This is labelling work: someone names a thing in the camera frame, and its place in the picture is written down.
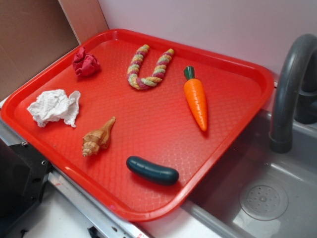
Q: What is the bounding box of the multicolour twisted rope toy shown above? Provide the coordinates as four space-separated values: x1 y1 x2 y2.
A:
126 44 175 90

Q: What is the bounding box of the black metal bracket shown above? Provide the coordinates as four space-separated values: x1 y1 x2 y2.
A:
0 141 50 233

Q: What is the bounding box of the brown spiral seashell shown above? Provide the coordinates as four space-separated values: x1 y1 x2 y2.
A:
82 117 116 157

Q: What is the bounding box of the grey toy faucet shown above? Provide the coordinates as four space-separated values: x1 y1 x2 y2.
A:
269 34 317 153

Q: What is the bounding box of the crumpled white paper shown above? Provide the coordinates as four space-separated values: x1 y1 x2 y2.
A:
27 89 81 128

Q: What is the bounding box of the orange plastic carrot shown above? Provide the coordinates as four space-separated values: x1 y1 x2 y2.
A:
183 66 208 131

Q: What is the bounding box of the silver aluminium rail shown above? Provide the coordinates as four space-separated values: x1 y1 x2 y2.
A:
48 171 151 238

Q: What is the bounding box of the brown cardboard panel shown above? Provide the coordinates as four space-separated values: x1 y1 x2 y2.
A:
0 0 108 100

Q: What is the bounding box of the red plastic tray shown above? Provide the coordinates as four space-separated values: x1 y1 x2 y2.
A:
1 29 274 222

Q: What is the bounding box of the crumpled red paper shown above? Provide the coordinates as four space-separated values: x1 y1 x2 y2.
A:
72 47 101 77

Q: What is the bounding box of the dark green plastic pickle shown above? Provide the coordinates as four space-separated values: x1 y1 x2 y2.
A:
126 156 179 186

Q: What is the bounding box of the grey plastic sink basin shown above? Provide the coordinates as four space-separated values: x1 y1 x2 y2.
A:
182 109 317 238

